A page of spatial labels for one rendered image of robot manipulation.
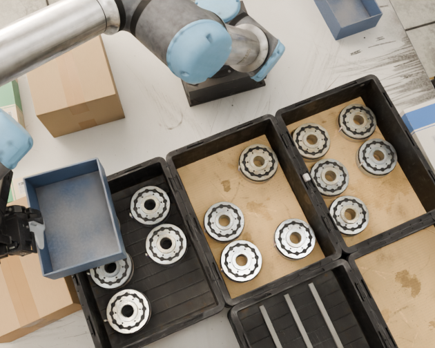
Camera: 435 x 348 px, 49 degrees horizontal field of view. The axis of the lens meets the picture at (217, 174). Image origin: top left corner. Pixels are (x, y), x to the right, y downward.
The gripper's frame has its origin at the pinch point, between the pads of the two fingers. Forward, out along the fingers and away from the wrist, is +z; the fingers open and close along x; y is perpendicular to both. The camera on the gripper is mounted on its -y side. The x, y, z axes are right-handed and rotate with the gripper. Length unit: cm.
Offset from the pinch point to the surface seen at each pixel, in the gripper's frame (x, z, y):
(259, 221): 42, 36, 5
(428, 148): 94, 48, -3
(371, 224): 70, 40, 14
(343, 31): 86, 51, -48
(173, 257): 19.4, 29.7, 9.0
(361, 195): 70, 40, 6
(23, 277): -16.2, 24.5, 3.9
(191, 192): 27.4, 33.8, -6.7
